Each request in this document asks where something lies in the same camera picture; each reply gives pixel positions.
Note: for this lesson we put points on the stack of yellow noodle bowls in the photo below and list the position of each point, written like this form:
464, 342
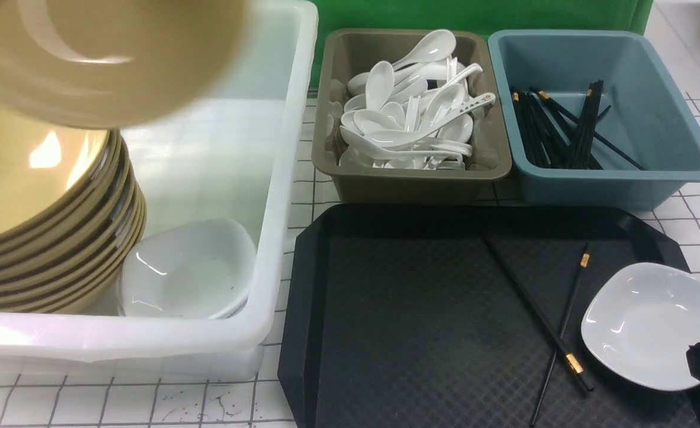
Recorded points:
71, 209

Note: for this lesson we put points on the bundle of black chopsticks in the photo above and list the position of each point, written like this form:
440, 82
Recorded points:
555, 138

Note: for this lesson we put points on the blue plastic chopstick bin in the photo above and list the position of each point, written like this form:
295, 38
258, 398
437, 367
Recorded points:
648, 145

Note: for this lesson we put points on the white ceramic soup spoon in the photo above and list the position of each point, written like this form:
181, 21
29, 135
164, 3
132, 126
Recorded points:
434, 46

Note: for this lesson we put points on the white dishes in tub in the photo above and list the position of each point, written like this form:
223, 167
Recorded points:
201, 270

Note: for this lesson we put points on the white square dish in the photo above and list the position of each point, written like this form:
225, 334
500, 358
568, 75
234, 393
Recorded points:
642, 322

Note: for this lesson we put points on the black plastic serving tray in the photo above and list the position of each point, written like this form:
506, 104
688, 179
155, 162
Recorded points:
398, 316

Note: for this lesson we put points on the yellow noodle bowl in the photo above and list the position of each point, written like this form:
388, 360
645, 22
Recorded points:
110, 64

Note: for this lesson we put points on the olive plastic spoon bin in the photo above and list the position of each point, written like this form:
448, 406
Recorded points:
349, 52

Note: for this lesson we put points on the pile of white spoons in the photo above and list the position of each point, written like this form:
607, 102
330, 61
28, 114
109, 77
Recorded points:
420, 116

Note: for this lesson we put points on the large white plastic tub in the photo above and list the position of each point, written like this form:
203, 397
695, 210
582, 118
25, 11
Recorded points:
230, 155

